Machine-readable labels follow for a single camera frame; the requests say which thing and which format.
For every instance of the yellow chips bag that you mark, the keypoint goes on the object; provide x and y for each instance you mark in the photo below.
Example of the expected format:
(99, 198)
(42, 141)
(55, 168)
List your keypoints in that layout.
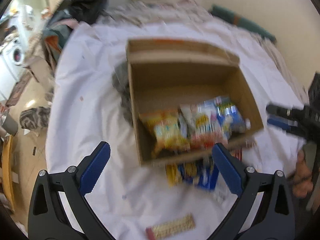
(170, 130)

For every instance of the white washing machine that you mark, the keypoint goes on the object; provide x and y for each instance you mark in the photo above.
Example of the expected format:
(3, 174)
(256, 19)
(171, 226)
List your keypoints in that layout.
(12, 57)

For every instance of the green striped pillow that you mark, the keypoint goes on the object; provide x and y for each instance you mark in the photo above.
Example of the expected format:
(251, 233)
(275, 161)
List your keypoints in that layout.
(241, 22)

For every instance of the cardboard box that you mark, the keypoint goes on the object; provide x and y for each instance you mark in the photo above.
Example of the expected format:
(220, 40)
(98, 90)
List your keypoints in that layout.
(164, 74)

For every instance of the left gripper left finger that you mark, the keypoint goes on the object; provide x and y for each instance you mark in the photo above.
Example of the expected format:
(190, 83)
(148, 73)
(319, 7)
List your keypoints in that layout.
(47, 217)

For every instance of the yellow blue snack bag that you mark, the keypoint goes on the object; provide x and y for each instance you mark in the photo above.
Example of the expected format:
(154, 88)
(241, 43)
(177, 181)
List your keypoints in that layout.
(202, 174)

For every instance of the right hand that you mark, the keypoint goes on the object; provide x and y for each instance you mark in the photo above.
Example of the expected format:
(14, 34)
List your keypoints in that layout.
(302, 184)

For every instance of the grey waste bin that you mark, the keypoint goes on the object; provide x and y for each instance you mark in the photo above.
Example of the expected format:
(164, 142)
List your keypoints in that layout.
(8, 123)

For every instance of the beige wafer bar packet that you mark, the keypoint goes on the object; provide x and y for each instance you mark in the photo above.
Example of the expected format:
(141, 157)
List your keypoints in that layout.
(168, 229)

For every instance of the yellow wooden chair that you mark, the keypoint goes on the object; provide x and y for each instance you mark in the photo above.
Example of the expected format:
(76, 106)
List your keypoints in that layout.
(7, 181)

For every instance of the dark grey cloth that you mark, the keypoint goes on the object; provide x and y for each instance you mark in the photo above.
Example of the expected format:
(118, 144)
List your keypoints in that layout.
(120, 81)

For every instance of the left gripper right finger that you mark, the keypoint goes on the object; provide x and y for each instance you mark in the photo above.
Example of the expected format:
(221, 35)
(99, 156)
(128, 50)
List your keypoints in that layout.
(275, 218)

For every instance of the white red snack bag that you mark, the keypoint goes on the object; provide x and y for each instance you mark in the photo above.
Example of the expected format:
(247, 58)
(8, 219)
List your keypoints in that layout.
(204, 129)

